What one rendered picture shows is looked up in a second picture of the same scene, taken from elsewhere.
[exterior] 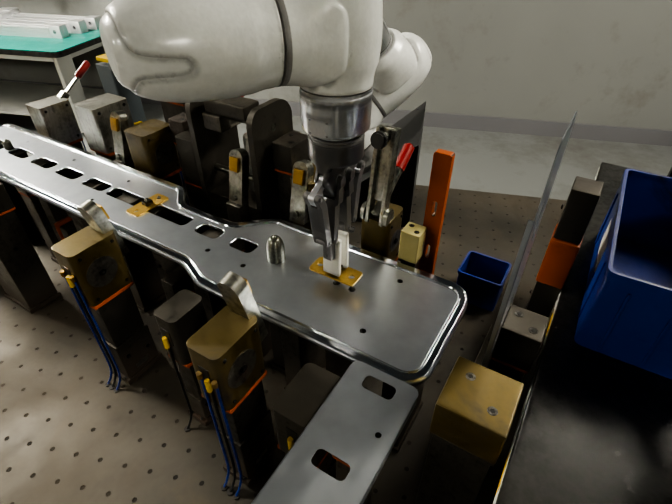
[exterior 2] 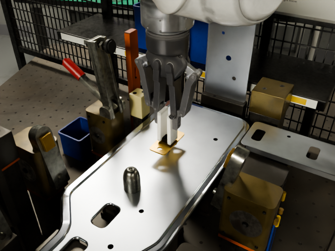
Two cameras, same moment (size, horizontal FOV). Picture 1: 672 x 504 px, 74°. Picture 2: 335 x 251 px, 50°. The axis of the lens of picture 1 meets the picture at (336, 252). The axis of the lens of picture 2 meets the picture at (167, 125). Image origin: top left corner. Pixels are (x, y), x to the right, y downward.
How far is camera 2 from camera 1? 0.80 m
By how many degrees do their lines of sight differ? 69
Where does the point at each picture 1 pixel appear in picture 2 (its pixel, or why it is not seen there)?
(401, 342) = (222, 124)
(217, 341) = (265, 189)
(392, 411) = (272, 131)
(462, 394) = (276, 91)
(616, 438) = (272, 70)
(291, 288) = (174, 175)
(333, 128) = not seen: hidden behind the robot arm
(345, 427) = (289, 147)
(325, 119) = not seen: hidden behind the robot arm
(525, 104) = not seen: outside the picture
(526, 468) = (296, 90)
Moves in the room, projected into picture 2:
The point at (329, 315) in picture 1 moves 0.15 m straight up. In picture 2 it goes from (203, 154) to (207, 91)
